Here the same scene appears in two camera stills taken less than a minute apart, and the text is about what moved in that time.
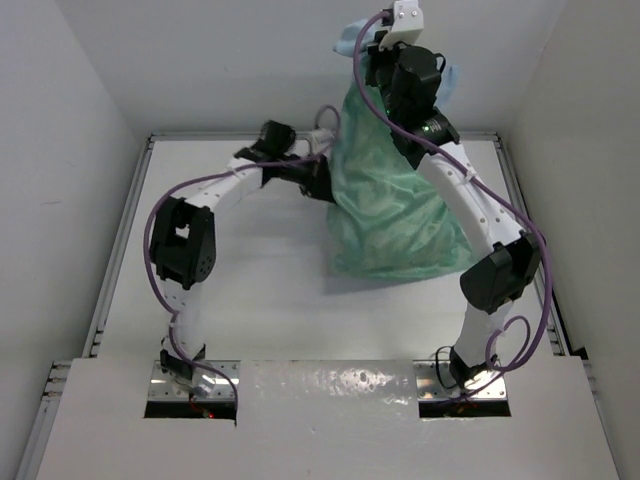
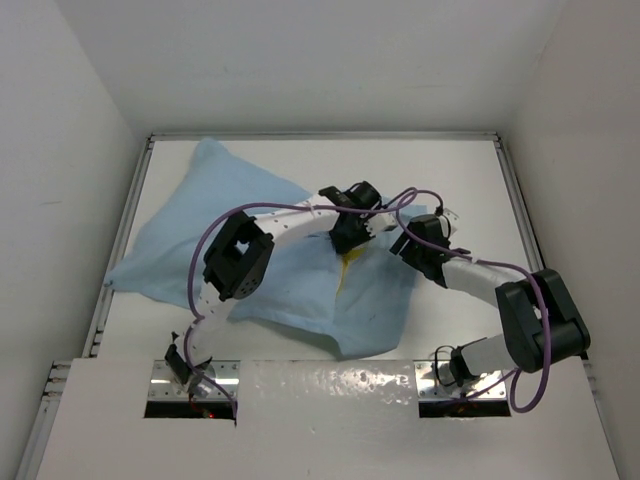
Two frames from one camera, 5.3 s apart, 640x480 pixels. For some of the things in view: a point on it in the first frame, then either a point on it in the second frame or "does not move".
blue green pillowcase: (387, 219) → (359, 300)
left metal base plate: (162, 389) does not move
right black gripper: (378, 54) → (405, 242)
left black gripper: (313, 181) → (342, 246)
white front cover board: (330, 420) does not move
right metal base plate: (435, 382) does not move
